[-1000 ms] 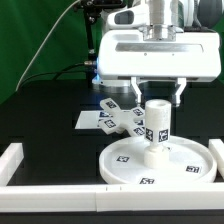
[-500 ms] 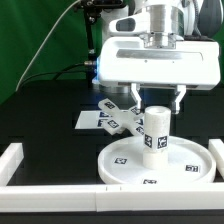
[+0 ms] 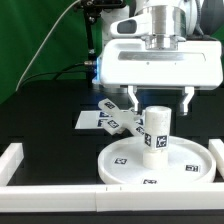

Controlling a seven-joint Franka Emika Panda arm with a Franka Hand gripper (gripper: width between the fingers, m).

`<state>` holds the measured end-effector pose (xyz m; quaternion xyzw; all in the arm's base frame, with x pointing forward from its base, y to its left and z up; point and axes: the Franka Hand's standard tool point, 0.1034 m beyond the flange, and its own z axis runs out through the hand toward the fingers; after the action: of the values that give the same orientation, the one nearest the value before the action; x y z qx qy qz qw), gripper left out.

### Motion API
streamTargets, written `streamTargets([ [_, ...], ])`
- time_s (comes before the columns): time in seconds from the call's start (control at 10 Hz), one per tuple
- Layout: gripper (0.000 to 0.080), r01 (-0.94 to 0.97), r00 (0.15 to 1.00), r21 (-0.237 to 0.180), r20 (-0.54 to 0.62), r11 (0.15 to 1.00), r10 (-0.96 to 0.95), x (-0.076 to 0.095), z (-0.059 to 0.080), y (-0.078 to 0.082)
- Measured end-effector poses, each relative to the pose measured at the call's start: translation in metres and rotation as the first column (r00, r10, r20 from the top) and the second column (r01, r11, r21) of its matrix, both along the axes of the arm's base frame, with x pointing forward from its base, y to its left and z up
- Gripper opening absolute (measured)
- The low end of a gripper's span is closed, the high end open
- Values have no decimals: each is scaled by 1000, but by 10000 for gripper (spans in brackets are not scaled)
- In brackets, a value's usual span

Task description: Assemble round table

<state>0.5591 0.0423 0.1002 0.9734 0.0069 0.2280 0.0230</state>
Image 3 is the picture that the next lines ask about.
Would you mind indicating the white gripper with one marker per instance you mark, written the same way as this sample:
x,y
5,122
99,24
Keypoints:
x,y
126,62

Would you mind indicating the white cross-shaped table base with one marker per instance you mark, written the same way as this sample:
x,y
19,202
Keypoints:
x,y
119,120

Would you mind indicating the white round table top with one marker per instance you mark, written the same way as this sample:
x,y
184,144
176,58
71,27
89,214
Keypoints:
x,y
122,163

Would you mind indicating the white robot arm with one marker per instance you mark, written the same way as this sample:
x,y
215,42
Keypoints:
x,y
156,49

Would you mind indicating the white right fence bar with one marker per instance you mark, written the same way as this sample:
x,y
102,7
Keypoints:
x,y
216,147

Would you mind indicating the white fence bar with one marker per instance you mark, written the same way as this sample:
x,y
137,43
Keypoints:
x,y
216,147
9,162
102,198

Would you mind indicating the white marker sheet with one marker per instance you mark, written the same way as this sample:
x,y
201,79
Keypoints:
x,y
95,119

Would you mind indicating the white front fence bar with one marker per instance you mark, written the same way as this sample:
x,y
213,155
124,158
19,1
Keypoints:
x,y
102,198

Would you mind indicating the white left fence bar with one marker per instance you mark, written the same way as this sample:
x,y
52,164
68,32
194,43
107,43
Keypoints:
x,y
9,162

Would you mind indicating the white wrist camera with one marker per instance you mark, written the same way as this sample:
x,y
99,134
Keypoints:
x,y
130,28

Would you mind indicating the black camera stand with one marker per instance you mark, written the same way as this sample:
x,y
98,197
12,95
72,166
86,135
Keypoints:
x,y
92,12

